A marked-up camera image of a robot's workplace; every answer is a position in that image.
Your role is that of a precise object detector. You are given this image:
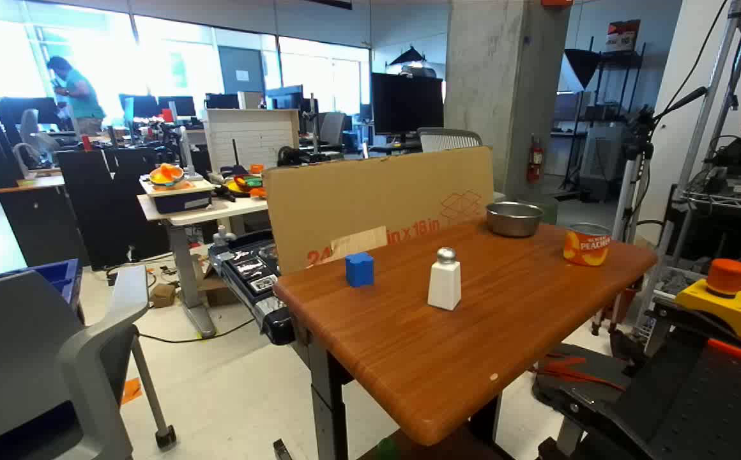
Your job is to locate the brown cardboard board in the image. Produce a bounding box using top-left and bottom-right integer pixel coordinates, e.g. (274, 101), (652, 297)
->
(264, 147), (498, 276)

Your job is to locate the yellow emergency stop button box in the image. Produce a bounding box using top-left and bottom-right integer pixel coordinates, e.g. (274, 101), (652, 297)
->
(675, 256), (741, 343)

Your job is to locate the black table leg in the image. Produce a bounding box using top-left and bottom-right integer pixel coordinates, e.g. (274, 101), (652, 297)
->
(297, 334), (352, 460)

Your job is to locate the stainless steel bowl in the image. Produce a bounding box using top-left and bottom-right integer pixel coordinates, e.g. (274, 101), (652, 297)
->
(483, 200), (545, 240)

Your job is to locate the blue plastic bin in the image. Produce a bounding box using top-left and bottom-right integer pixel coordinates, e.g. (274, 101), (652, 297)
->
(28, 258), (84, 309)

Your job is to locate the orange toy fruit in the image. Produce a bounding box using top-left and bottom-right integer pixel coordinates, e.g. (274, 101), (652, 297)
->
(148, 161), (186, 189)

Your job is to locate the blue cube block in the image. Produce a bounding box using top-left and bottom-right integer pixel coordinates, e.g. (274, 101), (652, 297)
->
(342, 251), (379, 290)

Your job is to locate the light grey plastic chair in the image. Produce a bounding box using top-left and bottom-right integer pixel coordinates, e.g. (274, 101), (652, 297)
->
(0, 263), (178, 460)

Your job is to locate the white panel board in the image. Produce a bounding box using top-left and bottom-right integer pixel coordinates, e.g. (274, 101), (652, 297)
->
(205, 107), (301, 175)

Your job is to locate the white salt shaker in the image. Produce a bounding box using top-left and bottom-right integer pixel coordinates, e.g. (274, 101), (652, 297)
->
(425, 245), (465, 314)

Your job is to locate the person in teal shirt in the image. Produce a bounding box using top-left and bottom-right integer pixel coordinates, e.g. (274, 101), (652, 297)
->
(43, 55), (107, 138)

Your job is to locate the black perforated mounting board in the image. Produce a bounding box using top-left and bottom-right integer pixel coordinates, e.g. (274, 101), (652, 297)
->
(532, 316), (741, 460)

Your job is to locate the black computer monitor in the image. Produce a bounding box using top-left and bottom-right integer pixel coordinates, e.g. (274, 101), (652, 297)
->
(369, 72), (448, 138)

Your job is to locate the orange black bar clamp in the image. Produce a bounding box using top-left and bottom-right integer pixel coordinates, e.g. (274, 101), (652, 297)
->
(540, 356), (629, 393)
(702, 334), (741, 364)

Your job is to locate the black office cabinet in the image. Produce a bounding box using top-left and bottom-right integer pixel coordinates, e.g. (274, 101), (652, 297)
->
(55, 147), (173, 270)

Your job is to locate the concrete pillar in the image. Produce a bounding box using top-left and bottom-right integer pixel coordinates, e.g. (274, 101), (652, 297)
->
(444, 0), (572, 201)

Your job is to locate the white side table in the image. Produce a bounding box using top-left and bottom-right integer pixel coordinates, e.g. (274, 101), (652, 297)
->
(136, 189), (274, 341)

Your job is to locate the black tray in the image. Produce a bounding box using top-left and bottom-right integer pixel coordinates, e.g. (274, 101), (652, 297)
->
(139, 175), (217, 214)

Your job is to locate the orange printed tin can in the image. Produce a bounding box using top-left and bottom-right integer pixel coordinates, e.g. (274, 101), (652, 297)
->
(559, 231), (614, 268)

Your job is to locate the metal wire shelf cart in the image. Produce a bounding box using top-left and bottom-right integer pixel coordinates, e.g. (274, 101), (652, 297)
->
(665, 0), (741, 267)

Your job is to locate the colourful toy fruit pile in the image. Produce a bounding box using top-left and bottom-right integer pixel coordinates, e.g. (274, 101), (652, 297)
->
(223, 161), (269, 201)

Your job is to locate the red fire extinguisher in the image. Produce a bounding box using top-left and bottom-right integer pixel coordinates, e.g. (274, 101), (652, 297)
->
(525, 136), (549, 186)

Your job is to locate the white tripod with camera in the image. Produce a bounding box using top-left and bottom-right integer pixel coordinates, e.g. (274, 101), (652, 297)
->
(609, 85), (714, 245)

